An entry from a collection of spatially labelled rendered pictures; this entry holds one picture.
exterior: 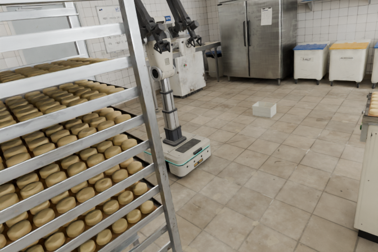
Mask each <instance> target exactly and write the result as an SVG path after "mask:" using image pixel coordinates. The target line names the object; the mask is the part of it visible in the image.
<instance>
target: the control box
mask: <svg viewBox="0 0 378 252"><path fill-rule="evenodd" d="M367 129H368V123H362V128H361V136H360V141H361V142H366V137H367Z"/></svg>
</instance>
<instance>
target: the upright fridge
mask: <svg viewBox="0 0 378 252"><path fill-rule="evenodd" d="M218 3H219V4H218V5H217V6H218V17H219V31H220V44H221V51H222V65H223V76H224V77H228V81H229V82H230V77H246V78H266V79H278V85H280V79H283V78H285V77H286V76H288V75H290V77H292V73H293V72H294V50H293V48H295V47H296V36H297V13H298V0H218ZM270 7H271V8H272V25H261V19H262V9H263V8H270Z"/></svg>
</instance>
